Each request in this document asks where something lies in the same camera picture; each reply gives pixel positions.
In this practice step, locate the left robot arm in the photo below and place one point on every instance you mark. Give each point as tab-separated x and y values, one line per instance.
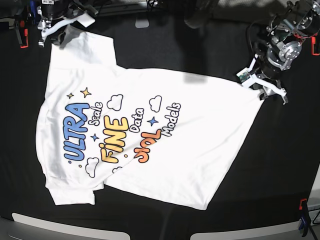
281	44

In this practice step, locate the grey aluminium rail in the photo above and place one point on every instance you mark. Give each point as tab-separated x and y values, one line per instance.
120	7

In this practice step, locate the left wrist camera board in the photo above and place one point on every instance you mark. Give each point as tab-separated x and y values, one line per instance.
243	75

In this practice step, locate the black table cloth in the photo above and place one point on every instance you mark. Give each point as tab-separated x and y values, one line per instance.
274	169

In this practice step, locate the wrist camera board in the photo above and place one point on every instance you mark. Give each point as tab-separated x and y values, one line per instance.
85	20
243	75

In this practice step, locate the dark mesh cylinder background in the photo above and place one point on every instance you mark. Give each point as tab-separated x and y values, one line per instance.
198	12

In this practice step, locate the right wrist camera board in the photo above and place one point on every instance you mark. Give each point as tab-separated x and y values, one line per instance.
85	20

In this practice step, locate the orange blue clamp near right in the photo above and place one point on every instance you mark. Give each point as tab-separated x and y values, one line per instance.
304	218

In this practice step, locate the orange black clamp far left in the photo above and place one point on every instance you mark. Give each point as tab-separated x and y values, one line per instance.
22	33

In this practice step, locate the white printed t-shirt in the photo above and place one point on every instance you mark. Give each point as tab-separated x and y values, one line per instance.
167	135

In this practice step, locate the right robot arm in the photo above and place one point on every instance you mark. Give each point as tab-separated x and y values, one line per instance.
56	15

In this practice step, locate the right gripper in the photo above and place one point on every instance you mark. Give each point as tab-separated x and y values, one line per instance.
61	38

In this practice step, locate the orange clamp far right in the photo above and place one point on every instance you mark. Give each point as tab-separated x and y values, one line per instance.
315	45

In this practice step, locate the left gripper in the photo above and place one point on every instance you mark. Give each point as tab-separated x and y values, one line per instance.
266	86

